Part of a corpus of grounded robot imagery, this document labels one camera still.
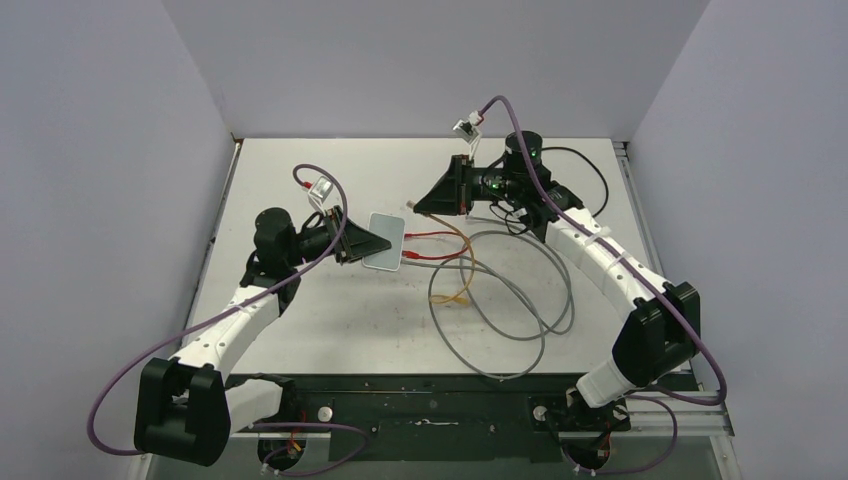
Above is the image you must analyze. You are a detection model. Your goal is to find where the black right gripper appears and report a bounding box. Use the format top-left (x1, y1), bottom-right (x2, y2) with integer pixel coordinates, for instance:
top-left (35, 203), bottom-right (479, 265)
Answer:
top-left (414, 155), bottom-right (522, 216)

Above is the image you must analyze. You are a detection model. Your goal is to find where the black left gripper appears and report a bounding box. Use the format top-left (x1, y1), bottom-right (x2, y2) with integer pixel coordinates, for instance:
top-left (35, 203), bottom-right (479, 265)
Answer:
top-left (284, 206), bottom-right (390, 268)

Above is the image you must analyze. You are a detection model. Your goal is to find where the white network switch box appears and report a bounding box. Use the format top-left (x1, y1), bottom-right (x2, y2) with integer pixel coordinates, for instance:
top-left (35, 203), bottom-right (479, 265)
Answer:
top-left (361, 211), bottom-right (407, 273)

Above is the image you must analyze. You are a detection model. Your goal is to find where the red ethernet cable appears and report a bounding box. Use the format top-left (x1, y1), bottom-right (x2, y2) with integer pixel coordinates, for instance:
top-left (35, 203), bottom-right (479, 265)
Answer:
top-left (401, 230), bottom-right (470, 262)

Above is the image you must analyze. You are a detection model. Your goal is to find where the yellow ethernet cable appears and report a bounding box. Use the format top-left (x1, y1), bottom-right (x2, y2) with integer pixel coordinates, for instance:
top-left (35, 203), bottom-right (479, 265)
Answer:
top-left (405, 198), bottom-right (477, 306)

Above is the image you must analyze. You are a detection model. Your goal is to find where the black ethernet cable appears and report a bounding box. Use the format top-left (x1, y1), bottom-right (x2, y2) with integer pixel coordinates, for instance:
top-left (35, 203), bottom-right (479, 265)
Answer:
top-left (539, 146), bottom-right (611, 219)

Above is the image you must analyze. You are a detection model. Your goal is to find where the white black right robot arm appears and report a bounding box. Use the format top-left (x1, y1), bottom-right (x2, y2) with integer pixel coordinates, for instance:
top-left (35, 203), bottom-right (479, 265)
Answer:
top-left (413, 131), bottom-right (700, 428)

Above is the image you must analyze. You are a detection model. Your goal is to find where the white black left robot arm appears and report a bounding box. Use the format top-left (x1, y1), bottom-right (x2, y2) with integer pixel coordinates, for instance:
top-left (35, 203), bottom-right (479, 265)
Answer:
top-left (134, 206), bottom-right (398, 466)

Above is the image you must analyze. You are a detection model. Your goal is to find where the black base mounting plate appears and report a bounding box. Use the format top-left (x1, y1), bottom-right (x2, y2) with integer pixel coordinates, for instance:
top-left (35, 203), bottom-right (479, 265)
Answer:
top-left (249, 374), bottom-right (671, 463)

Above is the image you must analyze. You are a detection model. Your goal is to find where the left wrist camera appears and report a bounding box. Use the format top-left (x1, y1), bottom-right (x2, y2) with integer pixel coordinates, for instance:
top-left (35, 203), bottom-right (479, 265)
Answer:
top-left (305, 176), bottom-right (335, 212)

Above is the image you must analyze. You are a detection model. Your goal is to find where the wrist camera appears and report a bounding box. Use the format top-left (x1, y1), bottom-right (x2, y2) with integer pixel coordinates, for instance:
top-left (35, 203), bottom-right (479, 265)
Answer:
top-left (452, 110), bottom-right (484, 160)
top-left (305, 176), bottom-right (335, 212)

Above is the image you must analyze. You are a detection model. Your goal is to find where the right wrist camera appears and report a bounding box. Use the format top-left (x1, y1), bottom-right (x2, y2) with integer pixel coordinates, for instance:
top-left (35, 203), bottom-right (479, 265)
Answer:
top-left (452, 110), bottom-right (484, 160)

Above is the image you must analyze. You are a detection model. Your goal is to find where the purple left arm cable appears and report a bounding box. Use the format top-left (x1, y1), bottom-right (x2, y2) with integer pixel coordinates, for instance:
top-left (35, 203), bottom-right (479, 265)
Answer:
top-left (87, 164), bottom-right (371, 478)

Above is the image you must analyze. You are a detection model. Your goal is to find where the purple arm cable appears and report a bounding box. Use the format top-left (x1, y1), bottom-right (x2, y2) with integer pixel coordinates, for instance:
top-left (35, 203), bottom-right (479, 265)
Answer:
top-left (473, 95), bottom-right (728, 477)
top-left (87, 164), bottom-right (371, 478)

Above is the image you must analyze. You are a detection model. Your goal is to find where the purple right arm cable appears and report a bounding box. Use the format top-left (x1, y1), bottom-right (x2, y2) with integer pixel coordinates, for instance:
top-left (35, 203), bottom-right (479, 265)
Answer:
top-left (473, 95), bottom-right (728, 477)

